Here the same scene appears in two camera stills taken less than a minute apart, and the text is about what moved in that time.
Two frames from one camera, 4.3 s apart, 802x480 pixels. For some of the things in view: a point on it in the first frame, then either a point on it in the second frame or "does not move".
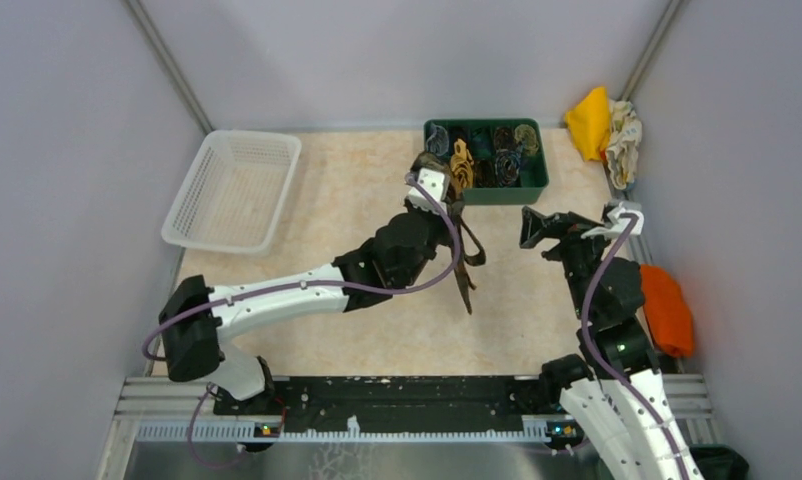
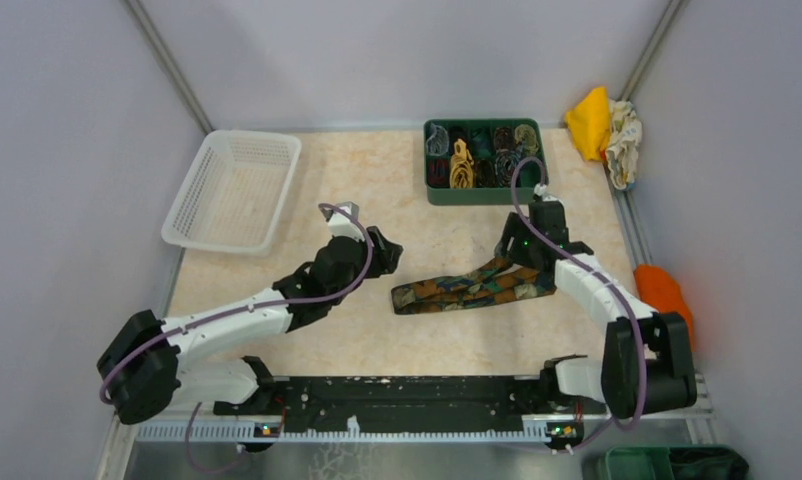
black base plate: (328, 400) does not move
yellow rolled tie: (462, 163) does not move
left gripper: (447, 238) to (385, 254)
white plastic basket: (233, 192) does not move
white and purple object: (630, 209) to (540, 190)
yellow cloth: (589, 124) does not move
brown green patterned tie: (455, 203) to (491, 284)
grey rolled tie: (438, 143) does not move
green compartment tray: (492, 161) does not move
